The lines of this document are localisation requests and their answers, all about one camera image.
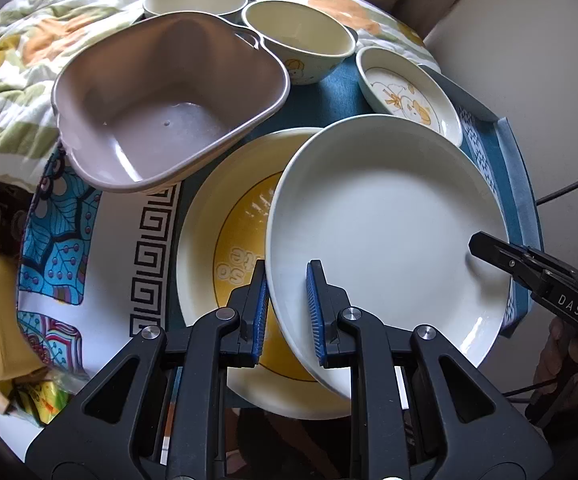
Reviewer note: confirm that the colourful leaf patterned mat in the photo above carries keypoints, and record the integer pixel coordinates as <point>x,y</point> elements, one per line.
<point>59,240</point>

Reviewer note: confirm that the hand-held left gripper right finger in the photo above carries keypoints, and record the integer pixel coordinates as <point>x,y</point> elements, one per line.
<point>314,310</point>

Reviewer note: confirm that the cream ceramic bowl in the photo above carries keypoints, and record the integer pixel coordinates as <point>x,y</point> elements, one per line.
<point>294,30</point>
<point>194,0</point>

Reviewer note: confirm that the small dish with cartoon print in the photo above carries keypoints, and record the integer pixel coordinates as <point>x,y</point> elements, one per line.
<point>409,95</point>

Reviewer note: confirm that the cream plate with yellow centre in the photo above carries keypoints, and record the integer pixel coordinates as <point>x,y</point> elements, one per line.
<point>204,260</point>

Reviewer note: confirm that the teal woven cloth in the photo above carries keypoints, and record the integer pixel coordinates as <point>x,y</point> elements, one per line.
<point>319,105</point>

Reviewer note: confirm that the white ceramic plate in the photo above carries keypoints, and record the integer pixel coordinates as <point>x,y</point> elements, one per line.
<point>389,210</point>

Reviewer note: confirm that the floral quilted blanket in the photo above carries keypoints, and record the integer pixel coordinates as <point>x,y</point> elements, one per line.
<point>29,60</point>

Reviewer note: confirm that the yellow snack packet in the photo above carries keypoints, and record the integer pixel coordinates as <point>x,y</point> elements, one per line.
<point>34,400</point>

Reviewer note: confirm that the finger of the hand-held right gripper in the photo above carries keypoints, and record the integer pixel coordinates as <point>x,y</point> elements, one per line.
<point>529,265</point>

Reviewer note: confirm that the person's right hand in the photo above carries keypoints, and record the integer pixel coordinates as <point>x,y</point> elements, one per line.
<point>556,355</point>

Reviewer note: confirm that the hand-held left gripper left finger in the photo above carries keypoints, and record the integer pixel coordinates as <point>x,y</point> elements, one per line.
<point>260,310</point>

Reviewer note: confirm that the taupe plastic basin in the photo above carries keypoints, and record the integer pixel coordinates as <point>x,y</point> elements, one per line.
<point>169,85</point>

